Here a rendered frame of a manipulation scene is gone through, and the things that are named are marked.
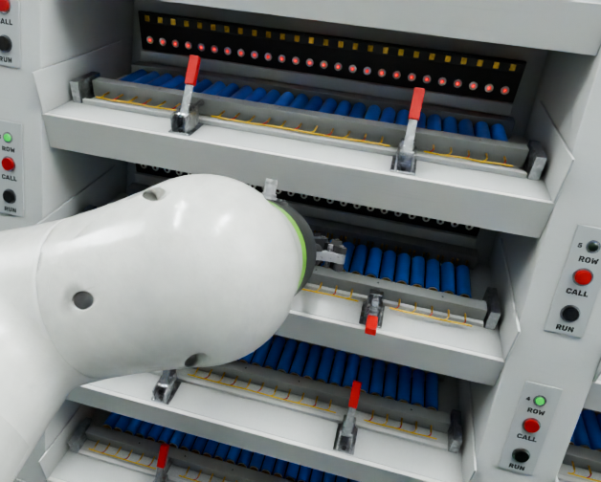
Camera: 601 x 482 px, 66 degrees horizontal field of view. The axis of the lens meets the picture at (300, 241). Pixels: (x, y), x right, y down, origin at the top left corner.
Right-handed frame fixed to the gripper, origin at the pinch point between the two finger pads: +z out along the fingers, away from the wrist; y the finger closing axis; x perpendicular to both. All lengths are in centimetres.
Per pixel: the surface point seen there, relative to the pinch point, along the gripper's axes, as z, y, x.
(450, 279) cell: 4.3, -19.7, 1.6
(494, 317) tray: -0.6, -25.0, 4.6
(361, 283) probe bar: -0.4, -8.4, 3.9
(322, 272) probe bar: 0.1, -3.1, 3.6
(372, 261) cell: 4.7, -9.2, 1.3
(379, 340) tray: -3.3, -11.9, 9.9
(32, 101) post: -8.5, 35.4, -10.9
